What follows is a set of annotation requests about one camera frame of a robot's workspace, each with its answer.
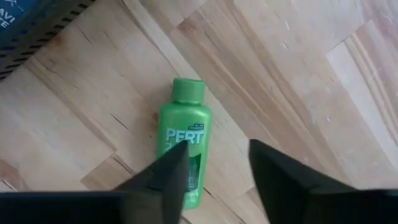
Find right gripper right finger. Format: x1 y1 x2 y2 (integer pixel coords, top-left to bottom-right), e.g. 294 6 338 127
248 139 398 224

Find black slotted plastic basket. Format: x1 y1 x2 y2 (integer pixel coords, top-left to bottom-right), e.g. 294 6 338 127
0 0 97 82

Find green travel shampoo bottle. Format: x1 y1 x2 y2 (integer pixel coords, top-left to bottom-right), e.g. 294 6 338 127
155 77 213 211

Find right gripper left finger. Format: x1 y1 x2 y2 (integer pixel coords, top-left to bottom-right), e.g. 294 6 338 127
0 140 190 224

